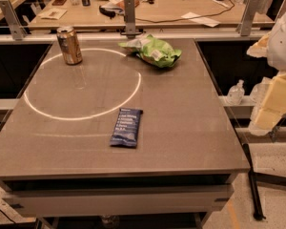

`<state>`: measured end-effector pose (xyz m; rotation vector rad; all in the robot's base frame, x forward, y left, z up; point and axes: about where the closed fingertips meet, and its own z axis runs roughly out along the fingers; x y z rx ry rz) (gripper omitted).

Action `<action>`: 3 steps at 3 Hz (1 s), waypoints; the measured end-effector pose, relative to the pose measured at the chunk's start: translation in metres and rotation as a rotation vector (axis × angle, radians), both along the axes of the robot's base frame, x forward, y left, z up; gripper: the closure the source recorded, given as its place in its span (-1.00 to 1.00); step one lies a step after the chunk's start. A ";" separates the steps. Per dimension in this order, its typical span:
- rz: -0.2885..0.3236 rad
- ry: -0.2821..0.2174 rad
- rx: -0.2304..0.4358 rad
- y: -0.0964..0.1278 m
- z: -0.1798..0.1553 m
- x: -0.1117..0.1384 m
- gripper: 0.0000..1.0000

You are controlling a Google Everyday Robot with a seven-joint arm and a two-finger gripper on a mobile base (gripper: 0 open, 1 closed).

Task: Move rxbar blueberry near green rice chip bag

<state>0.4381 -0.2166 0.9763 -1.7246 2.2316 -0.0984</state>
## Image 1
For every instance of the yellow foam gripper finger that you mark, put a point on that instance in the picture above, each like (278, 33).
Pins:
(270, 105)
(259, 48)

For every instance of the blue rxbar blueberry wrapper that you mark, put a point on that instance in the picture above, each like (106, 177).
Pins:
(125, 132)

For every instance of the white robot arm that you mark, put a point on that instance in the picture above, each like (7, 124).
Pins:
(276, 48)

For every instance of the green rice chip bag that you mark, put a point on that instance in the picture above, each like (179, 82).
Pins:
(152, 50)

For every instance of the clear hand sanitizer bottle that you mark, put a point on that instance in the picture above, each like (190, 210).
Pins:
(236, 93)

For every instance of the white paper sheet on desk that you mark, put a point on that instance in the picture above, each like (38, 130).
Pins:
(201, 20)

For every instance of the black pole on floor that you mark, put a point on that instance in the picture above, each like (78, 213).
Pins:
(258, 212)

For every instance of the white drawer front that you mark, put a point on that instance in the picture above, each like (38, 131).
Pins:
(120, 201)

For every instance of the black sunglasses case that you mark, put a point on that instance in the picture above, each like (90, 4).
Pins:
(108, 13)

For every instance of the gold soda can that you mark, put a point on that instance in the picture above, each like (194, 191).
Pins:
(69, 45)

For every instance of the brown wallet on desk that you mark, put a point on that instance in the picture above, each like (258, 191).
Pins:
(59, 2)

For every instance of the paper card on desk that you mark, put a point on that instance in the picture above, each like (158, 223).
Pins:
(52, 14)

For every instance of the right metal bracket post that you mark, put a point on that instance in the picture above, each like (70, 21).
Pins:
(245, 26)

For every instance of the metal bracket post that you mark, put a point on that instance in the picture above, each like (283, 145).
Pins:
(245, 26)
(16, 29)
(129, 19)

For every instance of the middle metal bracket post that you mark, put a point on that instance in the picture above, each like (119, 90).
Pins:
(129, 19)

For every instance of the left metal bracket post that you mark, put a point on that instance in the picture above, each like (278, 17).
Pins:
(16, 29)

